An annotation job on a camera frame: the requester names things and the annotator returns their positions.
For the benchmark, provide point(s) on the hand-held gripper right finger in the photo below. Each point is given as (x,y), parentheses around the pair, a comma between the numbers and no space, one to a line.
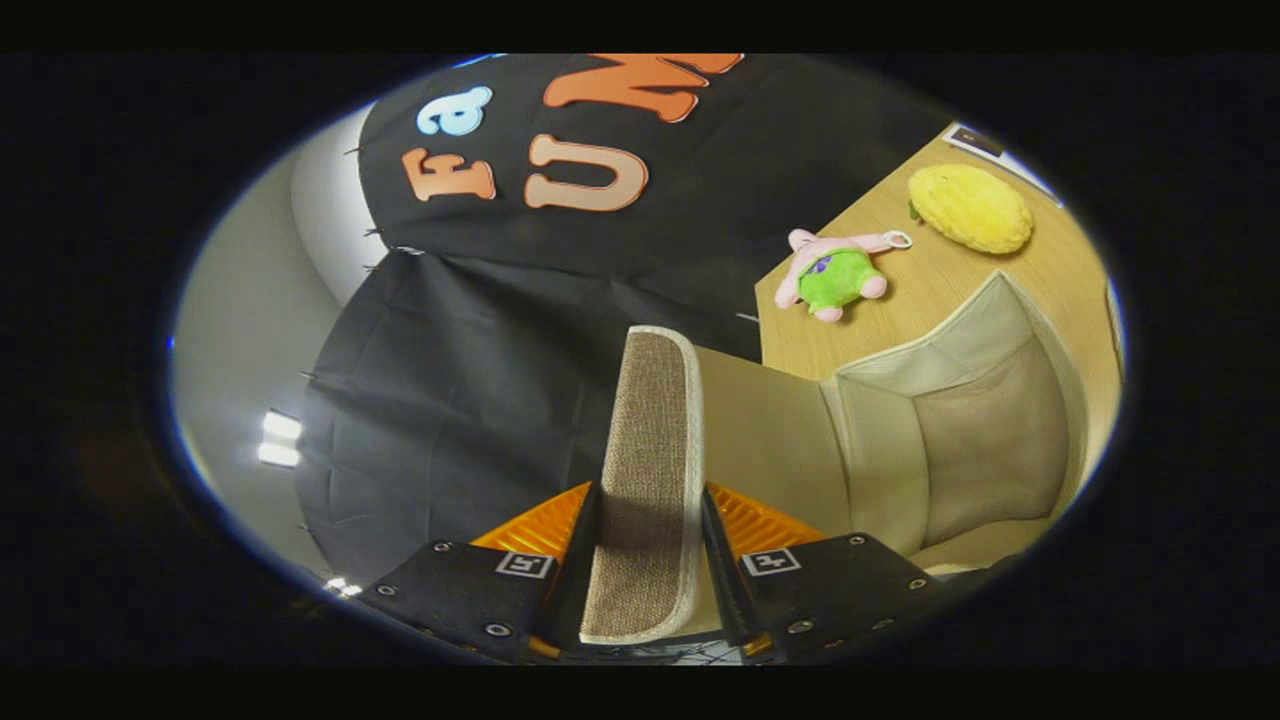
(722,570)

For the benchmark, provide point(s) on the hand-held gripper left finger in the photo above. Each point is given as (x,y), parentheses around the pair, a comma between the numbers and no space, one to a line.
(578,580)

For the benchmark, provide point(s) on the pink and green plush toy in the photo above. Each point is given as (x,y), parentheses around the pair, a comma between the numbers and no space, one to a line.
(835,280)

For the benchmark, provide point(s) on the ceiling light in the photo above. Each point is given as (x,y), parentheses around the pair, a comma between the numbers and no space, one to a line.
(280,440)

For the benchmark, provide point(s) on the yellow plush toy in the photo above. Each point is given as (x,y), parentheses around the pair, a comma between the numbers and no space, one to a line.
(970,208)

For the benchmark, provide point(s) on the white book with dark picture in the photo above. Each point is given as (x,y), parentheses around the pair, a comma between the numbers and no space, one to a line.
(1010,165)

